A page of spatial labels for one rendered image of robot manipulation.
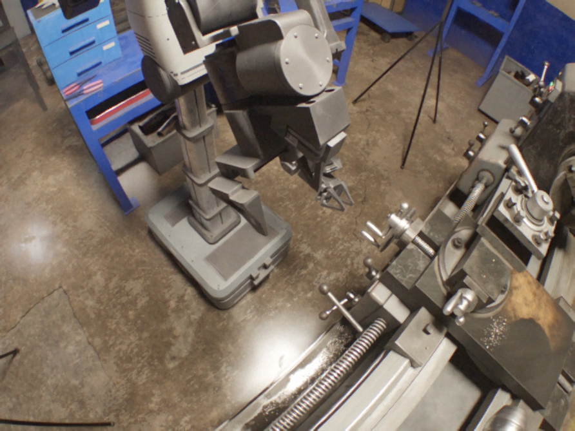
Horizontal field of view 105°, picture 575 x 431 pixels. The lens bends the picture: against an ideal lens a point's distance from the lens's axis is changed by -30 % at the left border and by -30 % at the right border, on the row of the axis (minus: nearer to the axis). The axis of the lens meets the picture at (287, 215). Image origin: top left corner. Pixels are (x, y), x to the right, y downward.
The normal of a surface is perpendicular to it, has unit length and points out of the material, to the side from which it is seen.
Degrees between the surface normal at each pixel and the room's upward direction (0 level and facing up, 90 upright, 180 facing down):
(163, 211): 0
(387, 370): 36
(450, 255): 0
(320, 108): 60
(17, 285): 0
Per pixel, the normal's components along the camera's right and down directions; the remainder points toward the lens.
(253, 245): 0.07, -0.53
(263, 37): -0.68, 0.60
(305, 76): 0.67, 0.26
